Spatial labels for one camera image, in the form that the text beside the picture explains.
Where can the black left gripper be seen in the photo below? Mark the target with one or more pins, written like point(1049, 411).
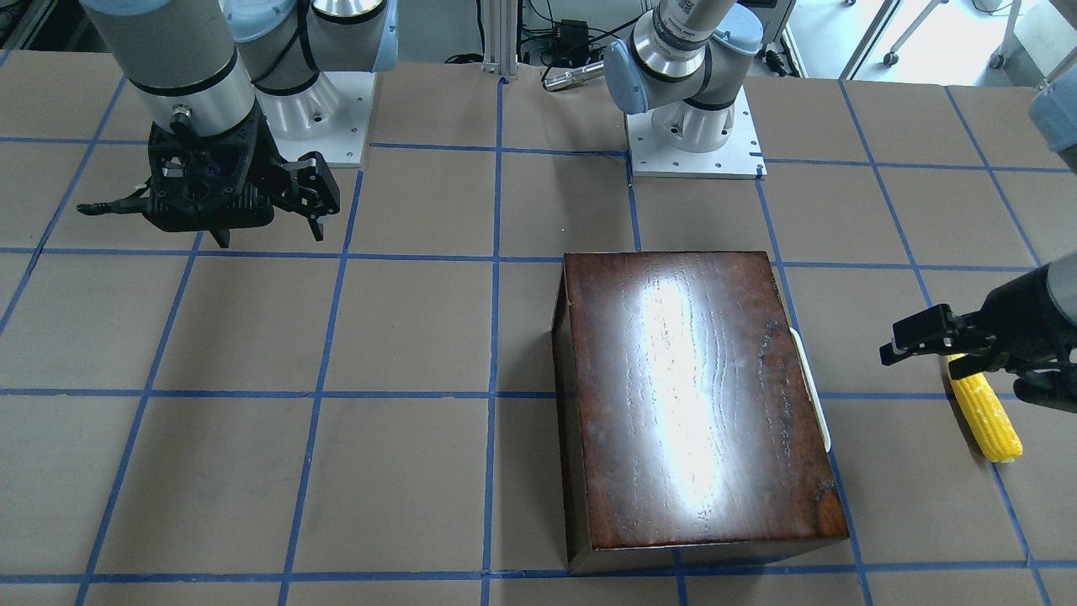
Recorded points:
point(1020, 321)

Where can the yellow corn cob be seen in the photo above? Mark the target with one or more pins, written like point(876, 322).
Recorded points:
point(985, 416)

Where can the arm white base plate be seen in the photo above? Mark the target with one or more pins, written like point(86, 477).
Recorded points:
point(331, 117)
point(681, 141)

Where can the dark wooden drawer cabinet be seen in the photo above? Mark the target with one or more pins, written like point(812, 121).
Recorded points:
point(685, 429)

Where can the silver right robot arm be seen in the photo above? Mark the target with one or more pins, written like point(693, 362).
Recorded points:
point(241, 99)

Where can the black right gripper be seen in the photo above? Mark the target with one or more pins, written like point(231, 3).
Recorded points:
point(305, 187)

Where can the wooden drawer with white handle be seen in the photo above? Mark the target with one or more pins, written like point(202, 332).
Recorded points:
point(808, 377)

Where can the aluminium frame post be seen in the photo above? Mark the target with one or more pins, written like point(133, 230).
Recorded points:
point(499, 30)

